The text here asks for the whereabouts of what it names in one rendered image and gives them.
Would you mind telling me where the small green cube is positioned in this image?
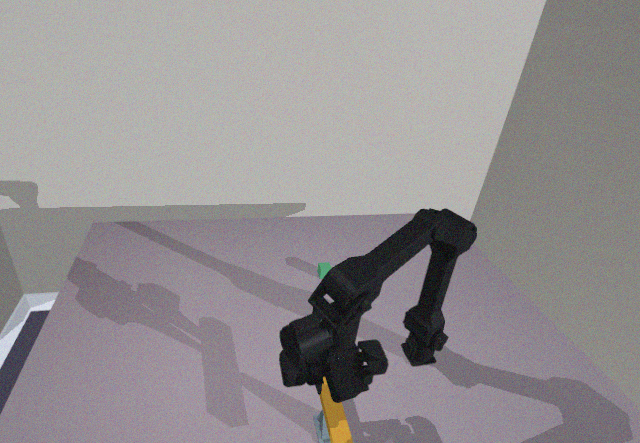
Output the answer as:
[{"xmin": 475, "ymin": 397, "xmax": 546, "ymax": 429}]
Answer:
[{"xmin": 317, "ymin": 262, "xmax": 331, "ymax": 279}]

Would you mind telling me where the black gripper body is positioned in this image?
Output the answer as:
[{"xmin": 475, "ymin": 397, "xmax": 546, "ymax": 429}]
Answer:
[{"xmin": 279, "ymin": 339, "xmax": 388, "ymax": 387}]

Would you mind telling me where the yellow bar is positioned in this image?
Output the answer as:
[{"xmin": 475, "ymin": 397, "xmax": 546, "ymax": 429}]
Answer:
[{"xmin": 319, "ymin": 377, "xmax": 353, "ymax": 443}]

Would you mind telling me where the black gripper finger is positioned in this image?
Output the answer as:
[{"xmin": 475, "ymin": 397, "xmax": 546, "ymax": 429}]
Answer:
[{"xmin": 307, "ymin": 378, "xmax": 324, "ymax": 395}]

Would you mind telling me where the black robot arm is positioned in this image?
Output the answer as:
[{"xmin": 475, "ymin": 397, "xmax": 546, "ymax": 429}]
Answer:
[{"xmin": 279, "ymin": 208, "xmax": 477, "ymax": 403}]

